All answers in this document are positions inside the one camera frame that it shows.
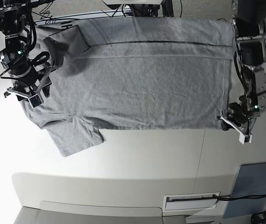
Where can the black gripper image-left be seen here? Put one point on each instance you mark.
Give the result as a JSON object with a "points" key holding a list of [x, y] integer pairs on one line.
{"points": [[31, 82]]}

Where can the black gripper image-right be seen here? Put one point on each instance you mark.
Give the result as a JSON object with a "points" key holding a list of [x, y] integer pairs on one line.
{"points": [[240, 117]]}

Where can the grey T-shirt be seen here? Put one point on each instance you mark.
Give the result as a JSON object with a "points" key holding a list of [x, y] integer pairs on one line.
{"points": [[132, 73]]}

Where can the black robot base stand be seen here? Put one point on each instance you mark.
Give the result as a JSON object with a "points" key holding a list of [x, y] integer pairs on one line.
{"points": [[129, 7]]}

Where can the grey-blue laptop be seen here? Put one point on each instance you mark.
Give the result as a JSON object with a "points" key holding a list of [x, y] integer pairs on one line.
{"points": [[251, 180]]}

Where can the black device bottom right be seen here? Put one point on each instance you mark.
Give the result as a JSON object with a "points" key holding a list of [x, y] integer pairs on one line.
{"points": [[258, 218]]}

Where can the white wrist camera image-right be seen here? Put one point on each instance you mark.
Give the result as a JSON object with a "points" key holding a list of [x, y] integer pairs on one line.
{"points": [[245, 138]]}

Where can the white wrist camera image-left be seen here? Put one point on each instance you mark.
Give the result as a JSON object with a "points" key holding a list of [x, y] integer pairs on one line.
{"points": [[35, 100]]}

